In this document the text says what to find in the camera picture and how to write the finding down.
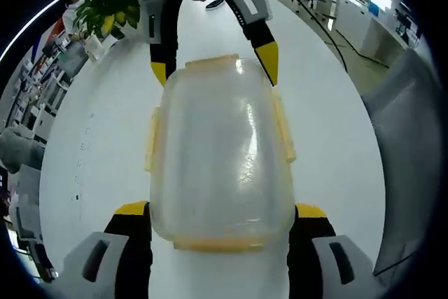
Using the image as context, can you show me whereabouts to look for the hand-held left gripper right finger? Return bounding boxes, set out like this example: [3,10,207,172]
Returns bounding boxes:
[286,203,383,299]

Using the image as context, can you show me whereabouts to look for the long ceiling light strip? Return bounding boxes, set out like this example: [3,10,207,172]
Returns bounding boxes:
[0,0,108,66]

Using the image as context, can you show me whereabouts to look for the green potted plant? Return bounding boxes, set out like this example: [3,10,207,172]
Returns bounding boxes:
[74,0,141,41]

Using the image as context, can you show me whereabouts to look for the white plant pot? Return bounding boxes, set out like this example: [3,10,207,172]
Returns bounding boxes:
[83,34,106,63]

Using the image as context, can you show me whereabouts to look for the white cabinet row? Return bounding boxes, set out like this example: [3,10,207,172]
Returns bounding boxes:
[330,0,418,66]

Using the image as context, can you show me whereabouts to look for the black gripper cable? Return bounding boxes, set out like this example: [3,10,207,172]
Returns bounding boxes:
[244,0,390,73]

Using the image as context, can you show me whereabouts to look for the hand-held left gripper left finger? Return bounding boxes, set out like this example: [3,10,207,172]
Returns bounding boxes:
[57,200,153,299]

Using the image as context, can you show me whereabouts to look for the white storage shelving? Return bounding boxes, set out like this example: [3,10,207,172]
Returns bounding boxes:
[6,28,89,139]

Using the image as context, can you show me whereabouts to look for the clear plastic box yellow buckles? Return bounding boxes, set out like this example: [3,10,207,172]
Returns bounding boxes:
[143,53,299,253]

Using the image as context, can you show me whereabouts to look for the grey mesh office chair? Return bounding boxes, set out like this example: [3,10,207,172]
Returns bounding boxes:
[360,47,447,278]

